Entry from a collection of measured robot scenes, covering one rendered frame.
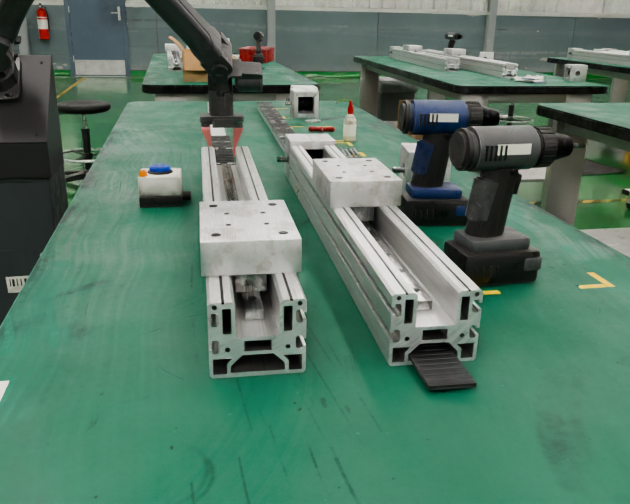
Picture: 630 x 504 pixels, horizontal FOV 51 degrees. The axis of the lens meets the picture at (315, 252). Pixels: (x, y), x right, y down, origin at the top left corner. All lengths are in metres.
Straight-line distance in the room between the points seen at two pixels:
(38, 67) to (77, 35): 10.83
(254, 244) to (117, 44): 11.78
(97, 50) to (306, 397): 11.94
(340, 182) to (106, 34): 11.56
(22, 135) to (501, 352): 1.15
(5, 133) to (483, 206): 1.06
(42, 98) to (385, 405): 1.18
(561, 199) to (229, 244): 2.56
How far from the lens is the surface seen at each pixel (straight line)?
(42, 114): 1.60
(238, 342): 0.68
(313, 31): 12.63
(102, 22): 12.45
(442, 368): 0.71
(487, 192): 0.93
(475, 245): 0.93
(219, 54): 1.49
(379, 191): 0.99
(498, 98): 3.94
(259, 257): 0.72
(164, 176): 1.28
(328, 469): 0.58
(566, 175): 3.14
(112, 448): 0.62
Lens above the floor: 1.14
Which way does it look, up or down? 20 degrees down
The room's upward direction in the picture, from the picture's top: 1 degrees clockwise
